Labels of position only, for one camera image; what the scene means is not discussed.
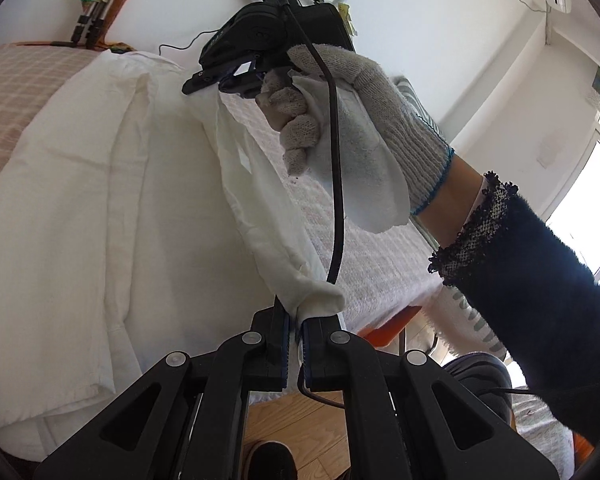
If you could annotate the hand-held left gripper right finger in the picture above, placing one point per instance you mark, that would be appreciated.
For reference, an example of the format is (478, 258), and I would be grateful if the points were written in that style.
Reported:
(315, 355)

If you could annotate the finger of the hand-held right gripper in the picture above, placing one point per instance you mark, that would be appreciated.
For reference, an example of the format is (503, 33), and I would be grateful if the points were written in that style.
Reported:
(205, 80)
(242, 86)

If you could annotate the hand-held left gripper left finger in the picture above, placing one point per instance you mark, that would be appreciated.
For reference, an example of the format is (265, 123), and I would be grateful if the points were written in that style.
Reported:
(275, 355)

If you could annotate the white shirt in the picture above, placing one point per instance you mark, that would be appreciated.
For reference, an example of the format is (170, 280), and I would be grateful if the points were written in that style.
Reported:
(80, 210)

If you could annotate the person's right forearm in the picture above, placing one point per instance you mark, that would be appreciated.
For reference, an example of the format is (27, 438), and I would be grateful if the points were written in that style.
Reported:
(530, 285)

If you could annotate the person's right hand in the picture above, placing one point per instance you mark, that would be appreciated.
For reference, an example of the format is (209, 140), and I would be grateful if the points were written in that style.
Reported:
(375, 125)

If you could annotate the person's black shoe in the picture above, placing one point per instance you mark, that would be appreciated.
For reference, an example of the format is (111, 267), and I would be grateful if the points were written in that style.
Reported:
(270, 462)

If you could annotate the folded grey tripod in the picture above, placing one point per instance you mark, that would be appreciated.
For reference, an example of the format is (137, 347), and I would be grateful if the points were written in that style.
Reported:
(92, 20)

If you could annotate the window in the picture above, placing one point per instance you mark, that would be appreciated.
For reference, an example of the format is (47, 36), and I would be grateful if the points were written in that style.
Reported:
(590, 200)

